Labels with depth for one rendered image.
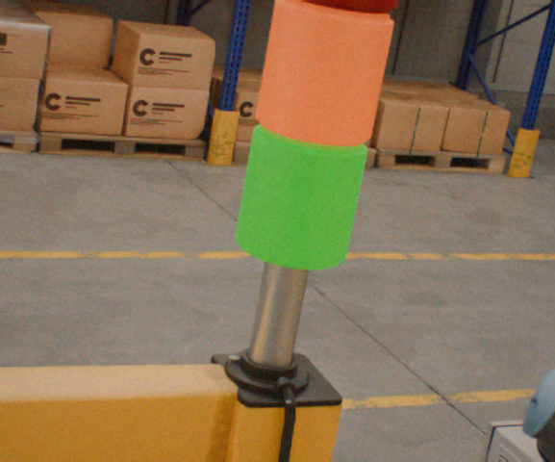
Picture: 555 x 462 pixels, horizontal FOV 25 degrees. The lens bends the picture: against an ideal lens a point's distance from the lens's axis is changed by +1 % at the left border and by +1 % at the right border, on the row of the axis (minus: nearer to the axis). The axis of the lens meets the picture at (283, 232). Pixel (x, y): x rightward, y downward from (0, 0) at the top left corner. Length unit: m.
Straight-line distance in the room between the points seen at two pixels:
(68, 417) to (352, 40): 0.19
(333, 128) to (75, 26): 8.42
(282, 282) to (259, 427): 0.06
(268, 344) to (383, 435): 4.79
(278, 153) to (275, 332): 0.09
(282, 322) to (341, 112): 0.10
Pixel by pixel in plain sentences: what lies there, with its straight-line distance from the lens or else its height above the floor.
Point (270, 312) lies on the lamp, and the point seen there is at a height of 2.13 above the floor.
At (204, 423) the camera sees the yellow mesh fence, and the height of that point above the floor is 2.08.
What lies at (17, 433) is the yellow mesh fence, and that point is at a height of 2.08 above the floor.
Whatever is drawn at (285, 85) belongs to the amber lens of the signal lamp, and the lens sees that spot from 0.51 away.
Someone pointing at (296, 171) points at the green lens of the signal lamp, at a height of 2.20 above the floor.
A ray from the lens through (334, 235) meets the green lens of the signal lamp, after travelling 0.52.
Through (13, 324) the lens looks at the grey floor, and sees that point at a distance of 5.81.
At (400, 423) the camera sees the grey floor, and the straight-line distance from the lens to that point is 5.48.
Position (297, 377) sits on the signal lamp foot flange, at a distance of 0.56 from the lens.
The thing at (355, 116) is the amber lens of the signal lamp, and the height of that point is 2.23.
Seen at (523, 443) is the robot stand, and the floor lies 1.23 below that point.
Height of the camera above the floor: 2.33
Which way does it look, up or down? 18 degrees down
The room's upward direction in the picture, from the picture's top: 10 degrees clockwise
